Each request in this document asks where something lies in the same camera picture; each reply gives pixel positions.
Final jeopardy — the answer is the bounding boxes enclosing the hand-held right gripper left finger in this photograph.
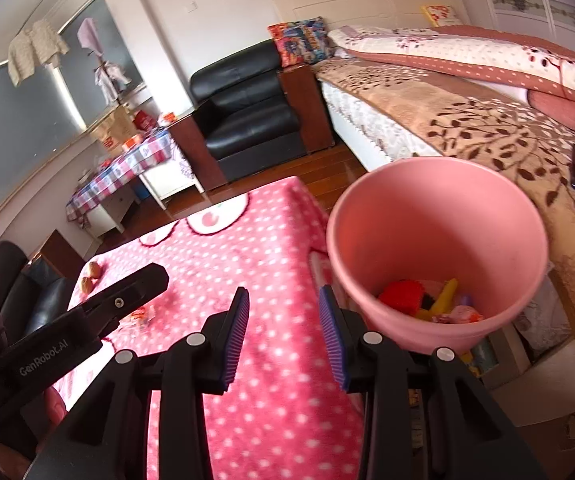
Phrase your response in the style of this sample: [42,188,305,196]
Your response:
[25,287,251,480]

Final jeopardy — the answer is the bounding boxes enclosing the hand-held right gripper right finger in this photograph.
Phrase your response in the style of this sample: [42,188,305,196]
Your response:
[318,285,548,480]

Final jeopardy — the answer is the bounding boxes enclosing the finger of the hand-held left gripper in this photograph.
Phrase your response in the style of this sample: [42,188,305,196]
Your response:
[82,262,170,342]

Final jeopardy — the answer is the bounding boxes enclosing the red foam net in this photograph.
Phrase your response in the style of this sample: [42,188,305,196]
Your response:
[378,280,425,315]

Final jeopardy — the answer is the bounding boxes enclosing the yellow wrapper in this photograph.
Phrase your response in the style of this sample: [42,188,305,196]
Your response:
[415,279,461,321]

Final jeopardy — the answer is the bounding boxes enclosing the pink plastic bucket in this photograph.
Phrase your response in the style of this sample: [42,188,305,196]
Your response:
[326,156,551,356]

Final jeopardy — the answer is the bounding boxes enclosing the person's left hand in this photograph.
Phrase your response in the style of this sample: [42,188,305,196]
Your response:
[0,387,68,480]

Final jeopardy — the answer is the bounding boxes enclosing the black leather sofa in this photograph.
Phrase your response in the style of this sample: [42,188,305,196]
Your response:
[0,230,88,346]

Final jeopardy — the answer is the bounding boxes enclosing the pink dotted blanket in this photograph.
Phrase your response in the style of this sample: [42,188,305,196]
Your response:
[50,176,368,480]

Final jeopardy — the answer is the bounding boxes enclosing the white desk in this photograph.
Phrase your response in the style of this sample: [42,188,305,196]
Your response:
[88,160,206,238]

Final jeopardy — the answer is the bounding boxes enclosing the checked tablecloth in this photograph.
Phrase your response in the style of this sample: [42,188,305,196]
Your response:
[65,130,191,223]

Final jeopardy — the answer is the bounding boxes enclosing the brown paper bag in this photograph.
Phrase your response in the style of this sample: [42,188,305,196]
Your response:
[90,110,136,150]

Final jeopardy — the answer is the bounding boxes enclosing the large window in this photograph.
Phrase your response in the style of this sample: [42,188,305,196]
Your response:
[0,0,146,221]

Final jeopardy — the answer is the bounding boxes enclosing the white bed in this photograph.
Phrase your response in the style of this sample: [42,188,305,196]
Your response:
[274,0,575,451]

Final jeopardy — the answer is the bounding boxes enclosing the white garment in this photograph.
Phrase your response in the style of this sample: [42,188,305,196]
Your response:
[94,62,132,98]

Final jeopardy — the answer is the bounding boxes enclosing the black leather armchair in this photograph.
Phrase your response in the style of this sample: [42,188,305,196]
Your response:
[168,40,335,193]

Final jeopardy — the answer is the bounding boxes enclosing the wooden coat rack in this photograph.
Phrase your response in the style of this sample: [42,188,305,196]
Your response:
[78,17,133,111]

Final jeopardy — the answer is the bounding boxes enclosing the beige hanging garment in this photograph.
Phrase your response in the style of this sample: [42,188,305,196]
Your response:
[8,19,70,87]

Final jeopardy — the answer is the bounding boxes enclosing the pink hanging garment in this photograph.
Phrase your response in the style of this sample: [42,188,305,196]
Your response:
[76,17,104,56]

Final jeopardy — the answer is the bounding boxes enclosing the brown leaf-pattern blanket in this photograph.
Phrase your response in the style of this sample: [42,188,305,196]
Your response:
[312,57,575,451]

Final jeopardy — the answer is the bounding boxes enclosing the colourful printed pillow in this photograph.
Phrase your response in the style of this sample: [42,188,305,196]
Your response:
[268,16,335,67]

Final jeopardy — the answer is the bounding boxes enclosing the white floral quilt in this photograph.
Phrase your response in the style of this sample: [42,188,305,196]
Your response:
[327,24,575,111]

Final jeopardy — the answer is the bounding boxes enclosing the yellow cushion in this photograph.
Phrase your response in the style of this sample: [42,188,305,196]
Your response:
[421,4,463,27]

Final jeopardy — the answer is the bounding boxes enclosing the white wardrobe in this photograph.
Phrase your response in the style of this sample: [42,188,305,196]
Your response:
[485,0,575,48]

